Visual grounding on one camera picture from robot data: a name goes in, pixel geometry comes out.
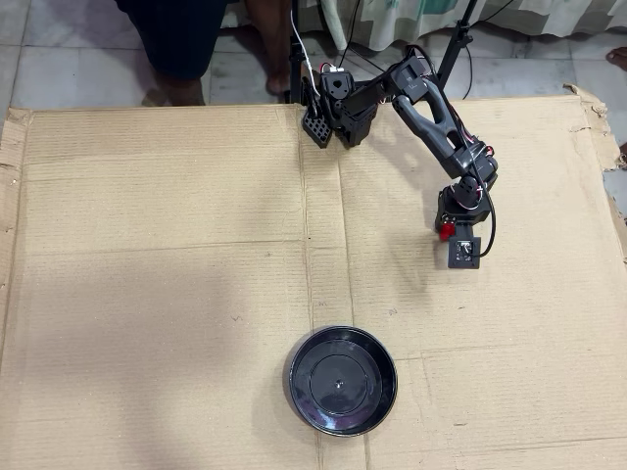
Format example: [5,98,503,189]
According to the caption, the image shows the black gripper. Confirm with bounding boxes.
[433,173,492,231]

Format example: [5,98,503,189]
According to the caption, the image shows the black perforated base clamp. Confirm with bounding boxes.
[302,105,335,150]

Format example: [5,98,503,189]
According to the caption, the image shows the black metal stand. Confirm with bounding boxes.
[287,0,479,103]

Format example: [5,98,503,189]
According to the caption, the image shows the black round plastic bowl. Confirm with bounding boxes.
[282,325,398,438]

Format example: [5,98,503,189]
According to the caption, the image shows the bare lower leg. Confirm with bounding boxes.
[244,0,295,97]

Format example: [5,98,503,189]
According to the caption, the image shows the bare leg below shorts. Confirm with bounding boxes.
[142,71,207,108]

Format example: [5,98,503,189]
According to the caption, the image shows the brown cardboard sheet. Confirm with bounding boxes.
[0,82,627,470]

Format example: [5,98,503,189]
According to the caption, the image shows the dark shorts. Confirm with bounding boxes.
[115,0,231,82]

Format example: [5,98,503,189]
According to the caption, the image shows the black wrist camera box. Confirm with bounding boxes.
[447,235,483,271]

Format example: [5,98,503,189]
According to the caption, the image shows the black camera cable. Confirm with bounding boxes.
[469,161,498,259]

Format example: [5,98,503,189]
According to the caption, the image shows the white power cable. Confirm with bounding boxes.
[290,0,319,70]

